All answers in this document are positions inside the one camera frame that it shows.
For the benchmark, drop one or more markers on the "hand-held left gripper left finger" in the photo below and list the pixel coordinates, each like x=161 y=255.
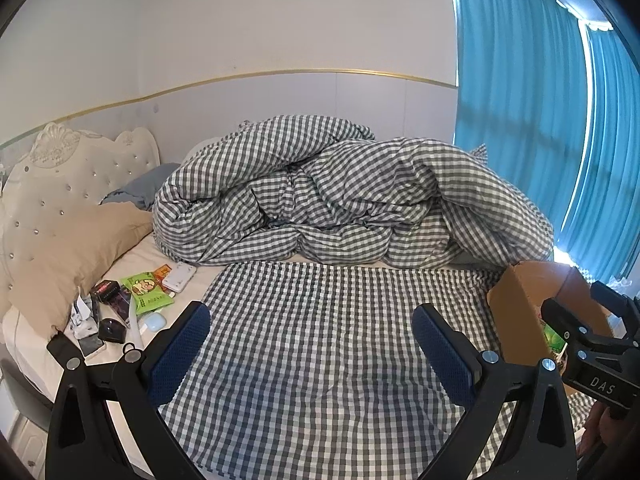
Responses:
x=180 y=355

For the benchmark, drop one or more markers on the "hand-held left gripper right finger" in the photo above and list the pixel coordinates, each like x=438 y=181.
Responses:
x=445 y=360

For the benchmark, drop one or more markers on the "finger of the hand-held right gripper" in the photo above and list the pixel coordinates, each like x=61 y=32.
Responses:
x=617 y=307
x=575 y=327

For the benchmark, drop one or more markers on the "green and white carton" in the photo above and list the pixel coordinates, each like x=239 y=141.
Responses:
x=552 y=337

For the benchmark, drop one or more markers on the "brown cardboard box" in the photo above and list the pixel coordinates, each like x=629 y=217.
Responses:
x=515 y=310

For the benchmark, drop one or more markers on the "person's right hand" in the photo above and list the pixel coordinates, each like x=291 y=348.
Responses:
x=592 y=427

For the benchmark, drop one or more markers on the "light blue earbud case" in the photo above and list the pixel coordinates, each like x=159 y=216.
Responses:
x=154 y=321

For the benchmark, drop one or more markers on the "black computer mouse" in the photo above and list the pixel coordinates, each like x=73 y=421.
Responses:
x=111 y=331

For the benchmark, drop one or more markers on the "green snack packet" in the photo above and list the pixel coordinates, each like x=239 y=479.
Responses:
x=145 y=290

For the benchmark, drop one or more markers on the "white power strip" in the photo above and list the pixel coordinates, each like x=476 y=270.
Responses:
x=179 y=280

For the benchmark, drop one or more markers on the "orange snack packet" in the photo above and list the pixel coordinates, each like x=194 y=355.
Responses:
x=161 y=272

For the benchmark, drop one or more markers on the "smartphone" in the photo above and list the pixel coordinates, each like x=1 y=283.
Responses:
x=92 y=346

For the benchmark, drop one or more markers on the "black box with red print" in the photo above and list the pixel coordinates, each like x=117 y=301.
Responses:
x=106 y=291

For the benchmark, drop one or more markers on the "white crumpled wrapper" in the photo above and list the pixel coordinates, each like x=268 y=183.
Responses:
x=82 y=312

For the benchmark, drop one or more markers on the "grey checked flat sheet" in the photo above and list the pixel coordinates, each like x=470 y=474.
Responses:
x=310 y=340

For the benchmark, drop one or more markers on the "beige pillow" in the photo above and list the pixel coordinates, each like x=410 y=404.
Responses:
x=70 y=260

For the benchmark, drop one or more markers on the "cream mattress sheet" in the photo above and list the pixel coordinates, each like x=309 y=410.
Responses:
x=30 y=345

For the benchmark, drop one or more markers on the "blue pillow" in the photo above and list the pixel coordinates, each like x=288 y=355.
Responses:
x=140 y=187

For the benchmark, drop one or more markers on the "grey checked duvet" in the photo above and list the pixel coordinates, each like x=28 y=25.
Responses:
x=350 y=195

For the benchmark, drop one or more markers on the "blue curtain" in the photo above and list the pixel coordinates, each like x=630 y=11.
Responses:
x=525 y=110

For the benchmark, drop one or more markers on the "white tufted headboard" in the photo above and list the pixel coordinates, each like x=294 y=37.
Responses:
x=60 y=170

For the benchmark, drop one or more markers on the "gold wall trim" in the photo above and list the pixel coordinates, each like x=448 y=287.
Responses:
x=300 y=72

